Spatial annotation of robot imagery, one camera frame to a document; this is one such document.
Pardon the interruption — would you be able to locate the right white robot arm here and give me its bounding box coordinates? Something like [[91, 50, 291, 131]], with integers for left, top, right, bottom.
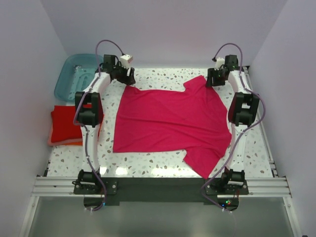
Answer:
[[206, 55, 260, 194]]

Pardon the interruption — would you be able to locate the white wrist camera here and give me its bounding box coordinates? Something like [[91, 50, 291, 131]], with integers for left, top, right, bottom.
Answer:
[[213, 57, 225, 71], [119, 54, 133, 69]]

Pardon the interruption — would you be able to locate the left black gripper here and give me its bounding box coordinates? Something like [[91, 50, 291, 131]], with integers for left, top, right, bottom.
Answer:
[[113, 62, 135, 85]]

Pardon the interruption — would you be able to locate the folded red t-shirt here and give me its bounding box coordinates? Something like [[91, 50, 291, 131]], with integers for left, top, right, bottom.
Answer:
[[50, 105, 104, 143]]

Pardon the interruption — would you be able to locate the teal plastic bin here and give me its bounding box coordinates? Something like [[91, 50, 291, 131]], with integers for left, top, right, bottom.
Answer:
[[54, 54, 103, 103]]

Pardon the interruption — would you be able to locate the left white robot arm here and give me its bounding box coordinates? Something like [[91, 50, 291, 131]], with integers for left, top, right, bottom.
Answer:
[[74, 54, 135, 194]]

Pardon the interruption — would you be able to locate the aluminium frame rail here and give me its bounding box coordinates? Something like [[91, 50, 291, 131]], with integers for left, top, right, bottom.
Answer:
[[31, 177, 292, 198]]

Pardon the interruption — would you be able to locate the magenta t-shirt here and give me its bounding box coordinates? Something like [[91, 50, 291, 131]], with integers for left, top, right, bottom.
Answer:
[[113, 76, 232, 178]]

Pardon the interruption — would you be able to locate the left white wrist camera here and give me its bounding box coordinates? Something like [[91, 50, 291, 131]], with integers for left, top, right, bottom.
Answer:
[[119, 54, 133, 69]]

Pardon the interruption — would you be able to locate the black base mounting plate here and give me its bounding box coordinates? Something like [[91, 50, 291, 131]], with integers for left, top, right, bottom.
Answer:
[[72, 177, 249, 210]]

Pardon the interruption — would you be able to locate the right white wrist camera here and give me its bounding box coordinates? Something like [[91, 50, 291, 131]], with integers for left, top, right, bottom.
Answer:
[[213, 57, 225, 71]]

